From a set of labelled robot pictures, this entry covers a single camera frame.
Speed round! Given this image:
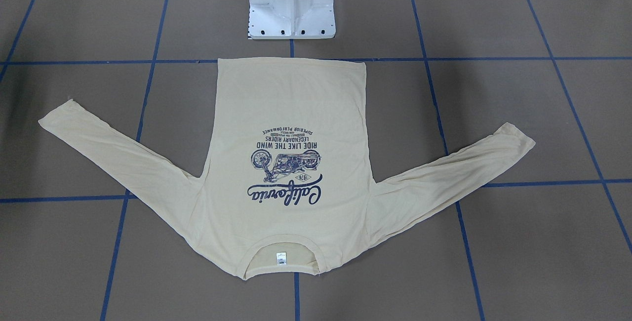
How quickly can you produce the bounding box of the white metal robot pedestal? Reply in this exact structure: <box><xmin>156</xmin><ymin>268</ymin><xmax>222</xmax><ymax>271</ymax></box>
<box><xmin>248</xmin><ymin>0</ymin><xmax>336</xmax><ymax>40</ymax></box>

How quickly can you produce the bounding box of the cream long-sleeve printed shirt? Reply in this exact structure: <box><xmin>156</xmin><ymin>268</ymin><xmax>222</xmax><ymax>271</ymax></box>
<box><xmin>39</xmin><ymin>57</ymin><xmax>535</xmax><ymax>280</ymax></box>

